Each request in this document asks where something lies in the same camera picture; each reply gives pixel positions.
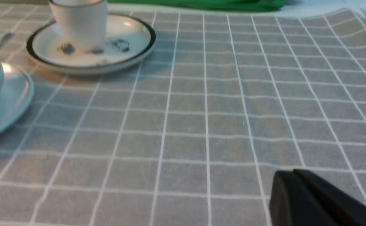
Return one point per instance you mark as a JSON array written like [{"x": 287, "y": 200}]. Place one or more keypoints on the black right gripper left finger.
[{"x": 292, "y": 203}]

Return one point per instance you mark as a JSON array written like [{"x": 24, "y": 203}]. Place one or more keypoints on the large plain white plate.
[{"x": 16, "y": 95}]

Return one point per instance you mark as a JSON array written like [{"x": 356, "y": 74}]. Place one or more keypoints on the white cup on plate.
[{"x": 83, "y": 22}]

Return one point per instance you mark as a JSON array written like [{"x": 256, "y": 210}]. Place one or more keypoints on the green backdrop cloth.
[{"x": 219, "y": 5}]

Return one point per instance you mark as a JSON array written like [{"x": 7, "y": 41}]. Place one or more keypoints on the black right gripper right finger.
[{"x": 343, "y": 208}]

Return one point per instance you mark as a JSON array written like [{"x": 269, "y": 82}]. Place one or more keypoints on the black-rimmed illustrated plate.
[{"x": 129, "y": 40}]

